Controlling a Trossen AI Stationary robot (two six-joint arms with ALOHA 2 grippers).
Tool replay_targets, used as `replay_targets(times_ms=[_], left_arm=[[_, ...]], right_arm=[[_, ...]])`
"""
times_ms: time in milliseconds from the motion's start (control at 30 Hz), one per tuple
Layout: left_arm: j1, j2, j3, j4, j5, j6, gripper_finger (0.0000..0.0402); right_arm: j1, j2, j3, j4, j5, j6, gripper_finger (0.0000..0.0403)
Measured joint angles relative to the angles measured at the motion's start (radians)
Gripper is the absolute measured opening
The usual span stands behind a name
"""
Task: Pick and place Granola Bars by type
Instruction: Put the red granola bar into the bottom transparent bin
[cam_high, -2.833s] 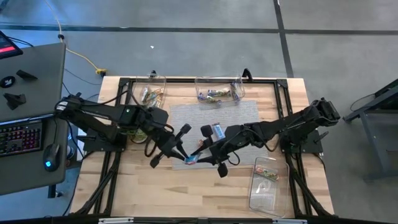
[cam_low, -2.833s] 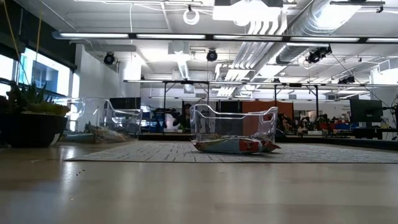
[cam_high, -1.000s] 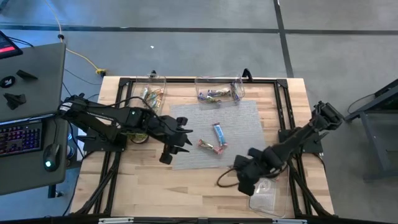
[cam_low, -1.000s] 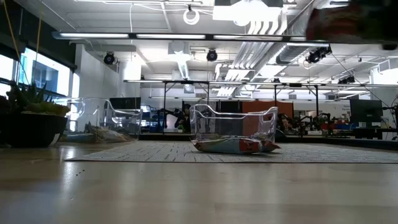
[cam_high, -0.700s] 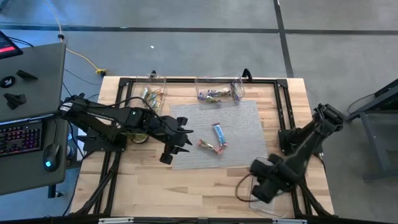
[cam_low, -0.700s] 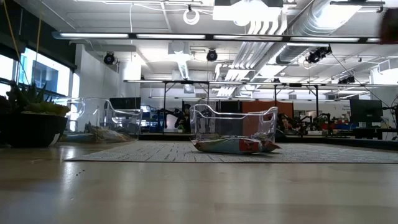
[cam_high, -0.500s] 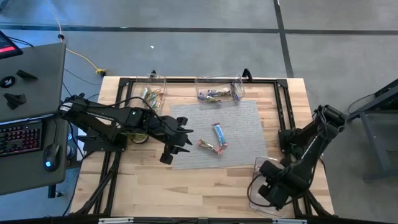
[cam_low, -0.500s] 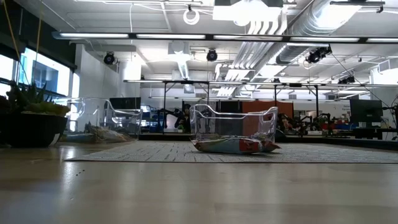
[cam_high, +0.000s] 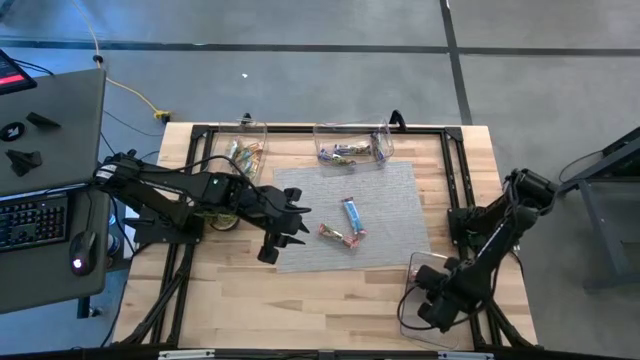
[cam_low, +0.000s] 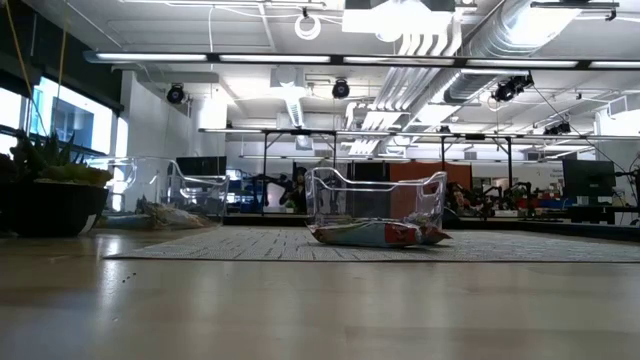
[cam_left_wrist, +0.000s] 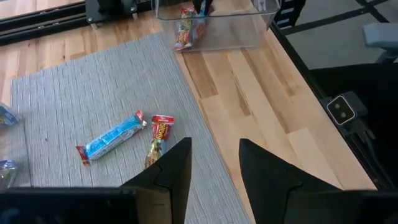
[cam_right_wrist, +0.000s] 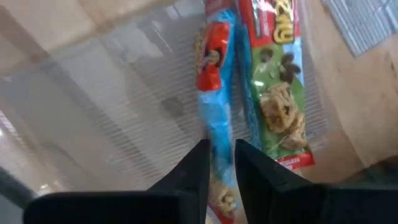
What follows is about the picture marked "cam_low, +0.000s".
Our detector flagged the silver ventilation duct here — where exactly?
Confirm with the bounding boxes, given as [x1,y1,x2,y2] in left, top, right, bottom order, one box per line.
[442,0,584,105]

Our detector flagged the yellow cable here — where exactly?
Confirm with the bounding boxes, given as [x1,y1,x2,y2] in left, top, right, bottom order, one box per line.
[52,0,70,119]
[3,0,36,114]

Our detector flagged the long ceiling light bar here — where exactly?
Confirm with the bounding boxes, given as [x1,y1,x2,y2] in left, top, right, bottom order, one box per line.
[83,49,640,72]

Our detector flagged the black computer monitor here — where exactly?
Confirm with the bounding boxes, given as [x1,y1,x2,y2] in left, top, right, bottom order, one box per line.
[561,158,618,199]
[175,155,228,178]

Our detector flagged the clear plastic bin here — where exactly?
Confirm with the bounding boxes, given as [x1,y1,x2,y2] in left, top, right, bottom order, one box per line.
[84,155,232,231]
[304,166,449,237]

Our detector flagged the purple chewy granola bar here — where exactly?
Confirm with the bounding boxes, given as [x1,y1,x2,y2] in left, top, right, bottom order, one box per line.
[406,211,444,229]

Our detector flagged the orange partition wall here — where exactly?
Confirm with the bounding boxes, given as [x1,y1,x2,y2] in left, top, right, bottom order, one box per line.
[389,160,473,221]

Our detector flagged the red green granola bar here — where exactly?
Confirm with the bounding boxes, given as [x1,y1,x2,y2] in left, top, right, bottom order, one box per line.
[306,219,453,250]

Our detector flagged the black ceiling camera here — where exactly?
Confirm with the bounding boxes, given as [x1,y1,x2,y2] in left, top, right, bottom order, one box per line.
[331,78,352,101]
[491,73,535,104]
[166,83,187,106]

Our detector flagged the green plant in black pot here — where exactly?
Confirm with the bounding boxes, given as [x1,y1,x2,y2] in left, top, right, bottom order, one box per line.
[0,128,115,239]

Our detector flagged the white coiled cable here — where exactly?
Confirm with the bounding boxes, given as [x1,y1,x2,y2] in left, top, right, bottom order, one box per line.
[293,13,323,42]

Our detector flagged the orange chewy granola bar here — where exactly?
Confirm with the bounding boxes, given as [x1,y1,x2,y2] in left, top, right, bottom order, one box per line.
[135,198,217,231]

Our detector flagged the black background frame rig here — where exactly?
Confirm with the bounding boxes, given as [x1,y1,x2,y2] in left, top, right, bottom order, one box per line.
[197,127,515,217]

